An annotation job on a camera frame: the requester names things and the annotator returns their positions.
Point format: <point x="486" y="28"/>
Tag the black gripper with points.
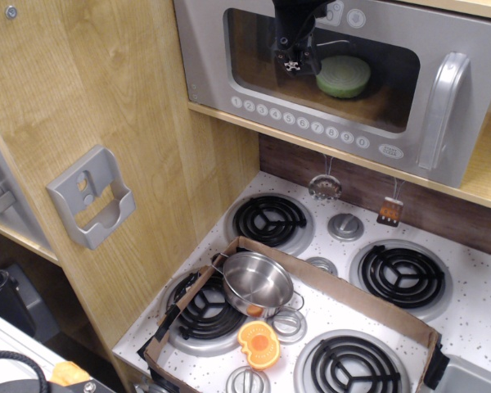
<point x="295" y="50"/>

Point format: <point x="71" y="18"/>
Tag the grey toy microwave door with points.
<point x="407" y="87"/>

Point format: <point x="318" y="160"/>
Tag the green toy cabbage half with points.
<point x="343" y="77"/>

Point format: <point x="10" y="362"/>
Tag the hanging metal strainer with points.
<point x="325" y="186"/>

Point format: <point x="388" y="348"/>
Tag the back left stove burner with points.
<point x="272" y="219"/>

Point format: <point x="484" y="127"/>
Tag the stove burner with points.
<point x="209" y="325"/>
<point x="349" y="361"/>
<point x="272" y="219"/>
<point x="404" y="274"/>

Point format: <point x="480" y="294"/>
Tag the grey back stove knob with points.
<point x="345" y="227"/>

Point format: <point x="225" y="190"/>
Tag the grey stove knob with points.
<point x="247" y="380"/>
<point x="289" y="325"/>
<point x="345" y="227"/>
<point x="323" y="264"/>

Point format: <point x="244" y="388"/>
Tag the hanging brown toy spatula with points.
<point x="391" y="209"/>

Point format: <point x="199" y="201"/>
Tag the grey middle stove knob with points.
<point x="323" y="264"/>

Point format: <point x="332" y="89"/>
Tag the stainless steel pot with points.
<point x="254" y="284"/>

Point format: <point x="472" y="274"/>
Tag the back right stove burner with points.
<point x="404" y="274"/>

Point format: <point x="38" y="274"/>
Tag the grey centre stove knob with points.
<point x="289" y="325"/>

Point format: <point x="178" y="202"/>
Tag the front left stove burner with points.
<point x="209" y="325"/>

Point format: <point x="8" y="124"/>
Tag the orange toy fruit half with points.
<point x="260" y="344"/>

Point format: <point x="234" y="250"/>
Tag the front right stove burner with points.
<point x="349" y="361"/>

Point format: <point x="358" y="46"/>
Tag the grey front stove knob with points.
<point x="247" y="380"/>

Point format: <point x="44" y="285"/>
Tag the grey wall phone holder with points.
<point x="73" y="191"/>

